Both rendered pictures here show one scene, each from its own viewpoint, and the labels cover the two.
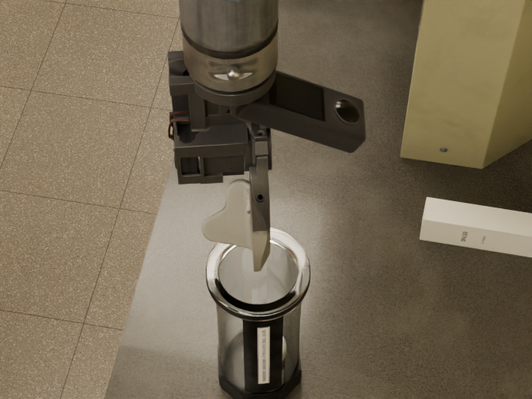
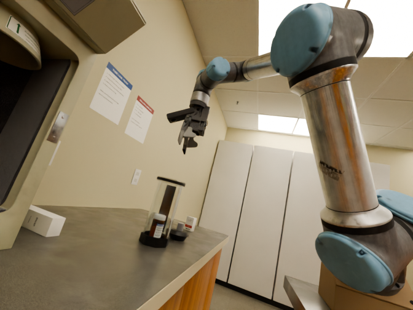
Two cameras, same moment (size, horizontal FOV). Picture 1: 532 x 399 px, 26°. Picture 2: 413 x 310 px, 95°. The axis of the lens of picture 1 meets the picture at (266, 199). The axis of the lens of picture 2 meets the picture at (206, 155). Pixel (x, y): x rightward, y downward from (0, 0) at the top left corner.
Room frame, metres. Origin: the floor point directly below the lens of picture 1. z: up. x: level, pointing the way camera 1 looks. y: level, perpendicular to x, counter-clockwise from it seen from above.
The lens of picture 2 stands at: (1.32, 0.21, 1.13)
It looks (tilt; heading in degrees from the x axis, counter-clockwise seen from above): 13 degrees up; 188
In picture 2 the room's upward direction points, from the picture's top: 14 degrees clockwise
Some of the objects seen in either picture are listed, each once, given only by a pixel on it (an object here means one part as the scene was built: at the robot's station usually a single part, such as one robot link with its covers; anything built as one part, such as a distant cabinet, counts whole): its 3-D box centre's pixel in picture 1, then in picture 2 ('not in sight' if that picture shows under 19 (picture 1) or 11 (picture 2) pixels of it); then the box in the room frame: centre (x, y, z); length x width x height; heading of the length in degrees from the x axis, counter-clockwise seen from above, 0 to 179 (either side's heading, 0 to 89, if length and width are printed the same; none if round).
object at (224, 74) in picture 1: (230, 46); (199, 101); (0.62, 0.03, 1.51); 0.08 x 0.08 x 0.05
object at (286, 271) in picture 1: (258, 320); (163, 208); (0.62, 0.01, 1.06); 0.11 x 0.11 x 0.21
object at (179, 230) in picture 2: not in sight; (179, 230); (0.47, 0.06, 0.97); 0.09 x 0.09 x 0.07
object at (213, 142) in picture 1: (224, 110); (196, 119); (0.62, 0.04, 1.43); 0.09 x 0.08 x 0.12; 94
